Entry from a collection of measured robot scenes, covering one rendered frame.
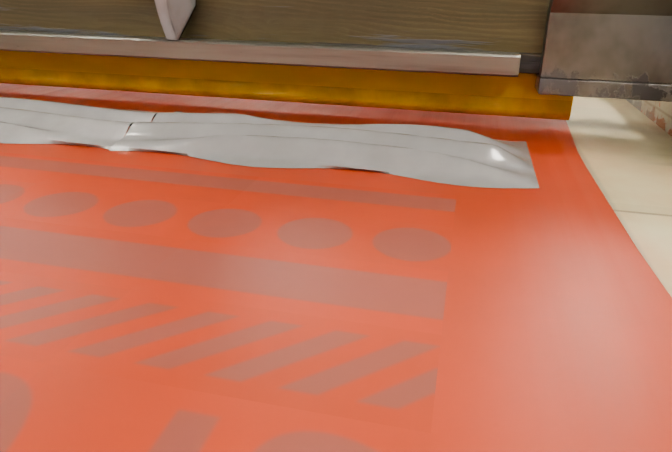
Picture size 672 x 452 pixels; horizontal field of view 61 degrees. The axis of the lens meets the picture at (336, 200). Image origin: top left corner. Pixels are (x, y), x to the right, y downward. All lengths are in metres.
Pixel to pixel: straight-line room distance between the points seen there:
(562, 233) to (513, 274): 0.04
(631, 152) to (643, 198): 0.07
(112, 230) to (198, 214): 0.03
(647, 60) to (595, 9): 0.03
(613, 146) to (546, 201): 0.10
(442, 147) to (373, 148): 0.03
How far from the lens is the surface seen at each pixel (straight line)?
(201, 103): 0.37
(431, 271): 0.16
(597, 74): 0.30
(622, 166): 0.27
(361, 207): 0.19
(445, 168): 0.23
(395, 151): 0.24
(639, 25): 0.30
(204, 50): 0.32
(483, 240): 0.18
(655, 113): 0.37
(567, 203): 0.22
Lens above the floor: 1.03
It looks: 21 degrees down
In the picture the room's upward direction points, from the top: 1 degrees clockwise
